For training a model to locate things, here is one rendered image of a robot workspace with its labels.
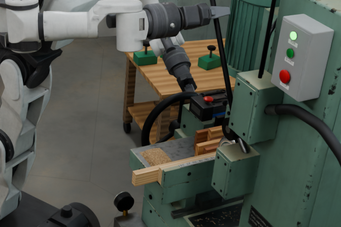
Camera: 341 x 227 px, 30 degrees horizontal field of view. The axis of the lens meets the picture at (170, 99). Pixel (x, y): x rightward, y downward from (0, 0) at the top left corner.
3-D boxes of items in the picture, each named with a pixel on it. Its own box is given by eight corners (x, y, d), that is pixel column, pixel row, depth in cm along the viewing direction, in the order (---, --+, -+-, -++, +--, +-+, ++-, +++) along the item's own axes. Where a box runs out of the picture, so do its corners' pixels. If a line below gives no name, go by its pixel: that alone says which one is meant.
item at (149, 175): (287, 144, 201) (289, 133, 199) (291, 147, 199) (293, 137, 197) (131, 182, 175) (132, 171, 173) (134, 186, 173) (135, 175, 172)
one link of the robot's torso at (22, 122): (-24, 152, 239) (-7, 51, 213) (9, 133, 253) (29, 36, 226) (5, 174, 235) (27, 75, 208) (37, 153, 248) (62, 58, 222)
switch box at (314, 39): (290, 78, 145) (304, 12, 138) (319, 98, 138) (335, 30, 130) (269, 82, 142) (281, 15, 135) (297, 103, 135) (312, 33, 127)
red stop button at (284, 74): (280, 79, 139) (283, 67, 137) (289, 85, 136) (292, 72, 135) (276, 79, 138) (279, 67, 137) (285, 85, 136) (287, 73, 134)
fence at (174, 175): (325, 143, 203) (328, 128, 201) (328, 146, 202) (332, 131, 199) (160, 185, 175) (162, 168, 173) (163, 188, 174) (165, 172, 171)
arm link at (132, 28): (167, 6, 154) (125, 10, 148) (167, 48, 157) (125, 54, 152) (145, -2, 163) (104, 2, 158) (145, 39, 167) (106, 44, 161)
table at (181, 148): (268, 116, 228) (271, 102, 225) (325, 161, 205) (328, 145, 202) (114, 149, 200) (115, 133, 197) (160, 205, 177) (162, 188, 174)
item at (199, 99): (217, 99, 210) (219, 84, 207) (236, 115, 202) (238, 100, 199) (183, 105, 204) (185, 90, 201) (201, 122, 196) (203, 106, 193)
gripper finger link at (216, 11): (229, 16, 163) (209, 19, 160) (227, 4, 163) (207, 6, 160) (232, 15, 161) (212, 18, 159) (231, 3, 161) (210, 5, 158)
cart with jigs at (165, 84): (215, 115, 396) (230, 20, 366) (262, 165, 351) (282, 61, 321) (116, 128, 371) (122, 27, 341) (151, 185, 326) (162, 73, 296)
